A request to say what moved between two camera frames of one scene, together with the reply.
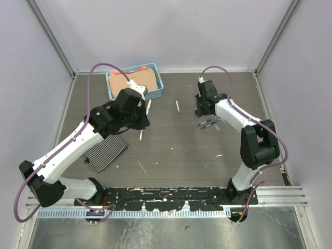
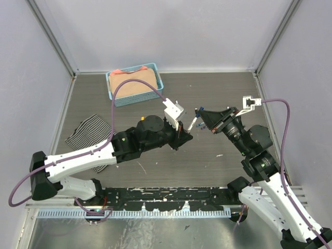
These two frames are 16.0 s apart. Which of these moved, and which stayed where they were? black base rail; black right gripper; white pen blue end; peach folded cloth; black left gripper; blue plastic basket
Moved: black left gripper; white pen blue end; black right gripper
Stayed: peach folded cloth; black base rail; blue plastic basket
